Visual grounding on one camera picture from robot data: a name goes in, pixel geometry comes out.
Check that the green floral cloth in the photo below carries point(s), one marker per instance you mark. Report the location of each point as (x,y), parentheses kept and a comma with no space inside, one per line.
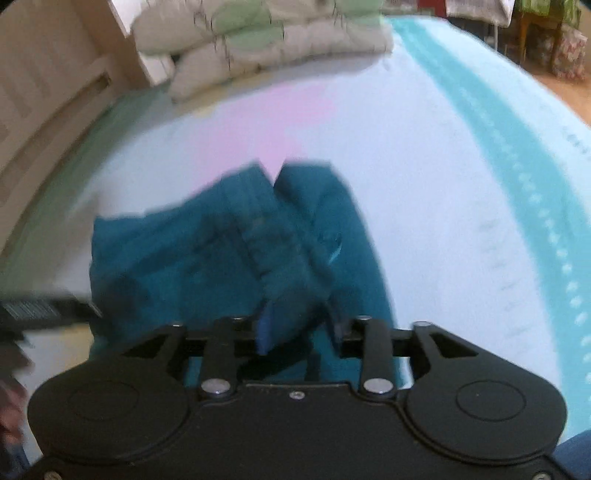
(549,11)

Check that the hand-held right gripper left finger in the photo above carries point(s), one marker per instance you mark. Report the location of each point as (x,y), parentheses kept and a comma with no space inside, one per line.
(263,336)

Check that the cream wooden headboard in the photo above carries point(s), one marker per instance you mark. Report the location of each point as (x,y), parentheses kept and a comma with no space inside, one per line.
(51,92)

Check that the pastel patterned bed sheet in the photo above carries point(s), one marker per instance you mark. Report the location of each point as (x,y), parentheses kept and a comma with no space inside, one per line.
(438,184)

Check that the cream and green folded quilt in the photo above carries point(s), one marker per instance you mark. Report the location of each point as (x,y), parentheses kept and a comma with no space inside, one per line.
(258,41)

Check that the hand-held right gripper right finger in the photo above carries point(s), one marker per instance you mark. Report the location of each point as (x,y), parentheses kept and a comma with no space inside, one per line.
(376,350)

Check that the teal pants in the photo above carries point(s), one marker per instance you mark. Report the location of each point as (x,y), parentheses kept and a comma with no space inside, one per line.
(184,244)

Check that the brown wooden chair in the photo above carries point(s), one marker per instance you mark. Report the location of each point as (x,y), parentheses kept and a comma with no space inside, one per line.
(531,39)

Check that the plaid cloth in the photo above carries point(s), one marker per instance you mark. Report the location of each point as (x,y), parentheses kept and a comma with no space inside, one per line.
(478,9)

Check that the red panel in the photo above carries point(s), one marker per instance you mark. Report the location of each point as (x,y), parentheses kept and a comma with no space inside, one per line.
(431,7)

